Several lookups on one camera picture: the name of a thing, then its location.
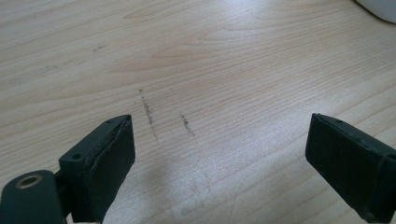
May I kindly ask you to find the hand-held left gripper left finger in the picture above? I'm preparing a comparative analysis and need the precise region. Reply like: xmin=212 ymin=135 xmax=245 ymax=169
xmin=54 ymin=114 xmax=136 ymax=224

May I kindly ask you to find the white rounded object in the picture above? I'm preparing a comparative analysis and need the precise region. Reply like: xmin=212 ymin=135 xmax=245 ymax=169
xmin=354 ymin=0 xmax=396 ymax=24

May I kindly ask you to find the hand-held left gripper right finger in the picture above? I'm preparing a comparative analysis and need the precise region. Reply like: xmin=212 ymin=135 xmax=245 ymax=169
xmin=304 ymin=112 xmax=396 ymax=224

